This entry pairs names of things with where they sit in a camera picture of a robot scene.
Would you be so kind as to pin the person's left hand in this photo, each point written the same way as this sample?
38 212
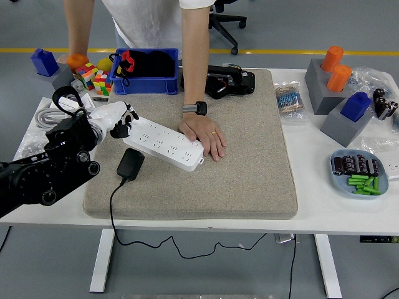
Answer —
204 134

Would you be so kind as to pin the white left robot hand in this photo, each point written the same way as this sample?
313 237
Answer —
110 113

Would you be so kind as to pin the person's right hand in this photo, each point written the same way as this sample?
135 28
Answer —
63 58

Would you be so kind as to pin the white power strip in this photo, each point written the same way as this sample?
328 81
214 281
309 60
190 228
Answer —
162 143

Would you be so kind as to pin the person's left forearm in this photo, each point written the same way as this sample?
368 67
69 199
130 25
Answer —
194 62

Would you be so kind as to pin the person's right forearm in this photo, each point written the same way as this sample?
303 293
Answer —
79 28

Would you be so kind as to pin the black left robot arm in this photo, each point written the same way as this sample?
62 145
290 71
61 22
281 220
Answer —
46 174

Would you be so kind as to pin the orange ball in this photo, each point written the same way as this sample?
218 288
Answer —
78 61

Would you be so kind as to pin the small black stick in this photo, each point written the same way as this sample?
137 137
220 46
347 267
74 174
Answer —
100 99

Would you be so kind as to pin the blue plastic block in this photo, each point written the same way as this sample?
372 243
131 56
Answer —
44 63
355 107

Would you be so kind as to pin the grey single-slot holder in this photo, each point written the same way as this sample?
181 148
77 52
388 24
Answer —
339 127
60 79

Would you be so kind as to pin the white card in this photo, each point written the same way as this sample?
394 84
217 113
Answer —
88 101

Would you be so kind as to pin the black wrist watch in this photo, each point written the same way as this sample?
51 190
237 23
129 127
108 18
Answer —
199 108

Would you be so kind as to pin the colourful puzzle cube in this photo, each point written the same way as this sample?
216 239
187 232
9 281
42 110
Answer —
87 73
103 84

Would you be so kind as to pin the grey-brown mat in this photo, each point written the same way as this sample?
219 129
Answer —
233 162

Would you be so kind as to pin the yellow ball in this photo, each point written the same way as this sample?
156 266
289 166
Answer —
104 63

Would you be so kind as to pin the white flat box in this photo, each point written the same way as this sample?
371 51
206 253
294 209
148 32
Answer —
65 102

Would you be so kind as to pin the blue plastic bin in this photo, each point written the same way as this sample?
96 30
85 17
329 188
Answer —
146 86

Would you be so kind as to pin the black mechanical device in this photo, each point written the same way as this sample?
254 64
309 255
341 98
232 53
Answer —
233 84

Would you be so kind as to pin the black pouch with red trim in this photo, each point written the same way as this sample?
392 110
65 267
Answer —
149 65

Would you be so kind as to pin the clear bag of screws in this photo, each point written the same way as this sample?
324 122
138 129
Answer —
31 143

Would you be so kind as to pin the black office chair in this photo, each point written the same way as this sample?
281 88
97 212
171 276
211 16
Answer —
234 50

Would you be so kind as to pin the clear bag of resistors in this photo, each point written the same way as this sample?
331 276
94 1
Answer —
290 101

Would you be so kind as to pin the person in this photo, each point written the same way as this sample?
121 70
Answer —
149 21

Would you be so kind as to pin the grey two-slot holder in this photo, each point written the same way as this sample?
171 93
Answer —
327 104

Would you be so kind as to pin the black capacitor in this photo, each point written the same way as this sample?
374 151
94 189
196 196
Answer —
349 164
374 167
362 163
381 108
392 109
338 165
379 94

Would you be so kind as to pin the orange cylinder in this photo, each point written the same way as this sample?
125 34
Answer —
339 78
332 58

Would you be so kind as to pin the white table leg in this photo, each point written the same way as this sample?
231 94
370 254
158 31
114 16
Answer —
103 261
328 268

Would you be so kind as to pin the light blue plate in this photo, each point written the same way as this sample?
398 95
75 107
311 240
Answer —
343 187

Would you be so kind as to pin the green battery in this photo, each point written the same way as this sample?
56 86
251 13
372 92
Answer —
361 192
376 183
358 182
359 177
371 190
368 182

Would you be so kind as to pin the clear bag of hardware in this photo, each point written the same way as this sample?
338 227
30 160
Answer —
364 78

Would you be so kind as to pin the clear plastic bag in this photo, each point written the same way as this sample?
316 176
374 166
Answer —
380 144

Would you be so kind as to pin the black table control panel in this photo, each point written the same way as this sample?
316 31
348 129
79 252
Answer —
377 239

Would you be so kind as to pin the grey metal bracket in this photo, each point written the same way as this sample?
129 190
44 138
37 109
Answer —
285 238

